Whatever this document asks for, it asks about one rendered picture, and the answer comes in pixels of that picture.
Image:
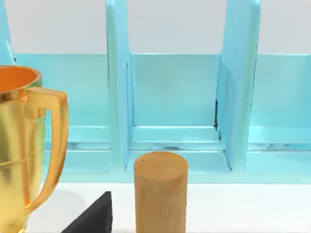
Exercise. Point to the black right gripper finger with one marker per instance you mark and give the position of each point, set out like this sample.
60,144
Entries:
98,215

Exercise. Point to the wooden cylinder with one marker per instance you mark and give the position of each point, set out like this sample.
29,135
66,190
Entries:
160,194

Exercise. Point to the gold trophy cup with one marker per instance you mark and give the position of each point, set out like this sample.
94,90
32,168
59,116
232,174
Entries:
17,145

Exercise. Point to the light blue rack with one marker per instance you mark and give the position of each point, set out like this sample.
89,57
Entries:
170,97

